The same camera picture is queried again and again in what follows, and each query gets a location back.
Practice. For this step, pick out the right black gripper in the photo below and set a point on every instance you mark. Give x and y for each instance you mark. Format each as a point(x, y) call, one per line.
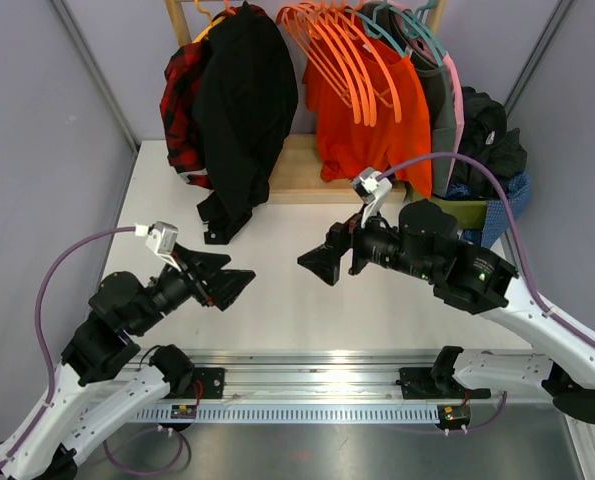
point(325, 261)

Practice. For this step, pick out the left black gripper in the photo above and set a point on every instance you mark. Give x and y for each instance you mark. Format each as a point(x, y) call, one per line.
point(223, 287)

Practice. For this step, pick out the blue checked shirt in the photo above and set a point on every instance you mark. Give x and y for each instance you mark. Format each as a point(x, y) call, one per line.
point(496, 220)

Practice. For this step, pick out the dark grey striped shirt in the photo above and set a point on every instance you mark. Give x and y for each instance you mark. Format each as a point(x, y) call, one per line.
point(487, 139)

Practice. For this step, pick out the orange hanger of blue shirt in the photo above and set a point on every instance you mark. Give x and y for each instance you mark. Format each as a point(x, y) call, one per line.
point(313, 28)

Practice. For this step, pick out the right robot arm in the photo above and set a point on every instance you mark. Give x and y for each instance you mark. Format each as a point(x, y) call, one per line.
point(469, 278)

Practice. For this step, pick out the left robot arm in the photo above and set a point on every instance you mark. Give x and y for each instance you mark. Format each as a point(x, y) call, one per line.
point(59, 433)

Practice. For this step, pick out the red black plaid shirt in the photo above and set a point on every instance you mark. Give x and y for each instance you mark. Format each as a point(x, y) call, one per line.
point(183, 76)

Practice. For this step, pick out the orange t-shirt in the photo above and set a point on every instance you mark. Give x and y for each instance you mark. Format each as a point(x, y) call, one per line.
point(347, 148)

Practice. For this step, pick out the empty orange hanger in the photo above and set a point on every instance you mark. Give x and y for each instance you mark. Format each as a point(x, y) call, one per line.
point(322, 31)
point(346, 68)

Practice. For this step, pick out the pink hanger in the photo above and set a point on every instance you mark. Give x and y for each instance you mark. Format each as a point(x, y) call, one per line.
point(457, 98)

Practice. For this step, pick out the teal hanger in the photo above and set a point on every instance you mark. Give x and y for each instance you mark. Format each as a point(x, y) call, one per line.
point(410, 31)

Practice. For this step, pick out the grey t-shirt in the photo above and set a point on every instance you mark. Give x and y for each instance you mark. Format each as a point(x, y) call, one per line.
point(436, 86)

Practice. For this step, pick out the yellow hanger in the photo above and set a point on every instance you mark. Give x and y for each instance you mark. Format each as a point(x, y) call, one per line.
point(211, 22)

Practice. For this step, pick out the wooden clothes rack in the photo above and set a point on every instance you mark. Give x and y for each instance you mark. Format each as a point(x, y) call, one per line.
point(296, 178)

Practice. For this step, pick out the green laundry basket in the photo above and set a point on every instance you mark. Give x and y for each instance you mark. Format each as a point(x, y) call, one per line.
point(470, 214)

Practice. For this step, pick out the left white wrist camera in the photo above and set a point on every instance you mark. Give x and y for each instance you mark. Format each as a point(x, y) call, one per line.
point(160, 237)

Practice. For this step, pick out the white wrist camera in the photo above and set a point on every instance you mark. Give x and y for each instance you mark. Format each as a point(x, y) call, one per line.
point(160, 237)
point(372, 187)

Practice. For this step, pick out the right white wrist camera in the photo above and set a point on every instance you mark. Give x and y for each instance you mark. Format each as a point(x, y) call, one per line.
point(372, 187)

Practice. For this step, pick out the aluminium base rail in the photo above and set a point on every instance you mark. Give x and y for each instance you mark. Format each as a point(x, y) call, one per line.
point(332, 387)

